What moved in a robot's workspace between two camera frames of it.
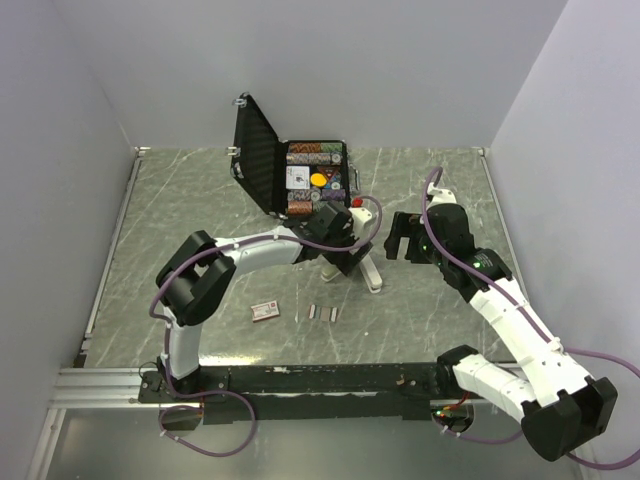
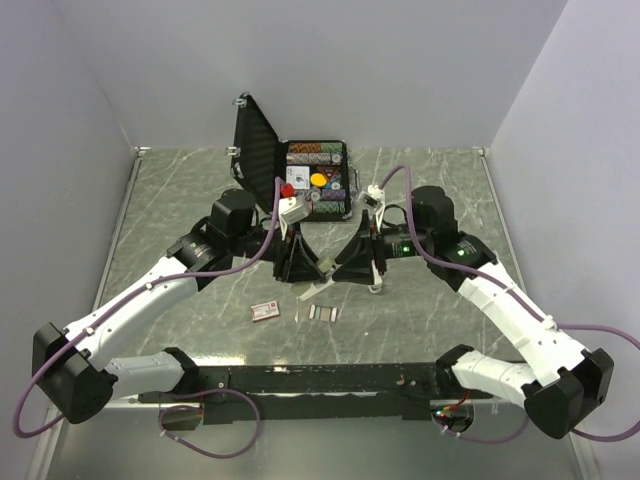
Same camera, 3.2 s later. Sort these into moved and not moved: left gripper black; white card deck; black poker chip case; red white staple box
Moved: left gripper black
Not moved: black poker chip case; red white staple box; white card deck
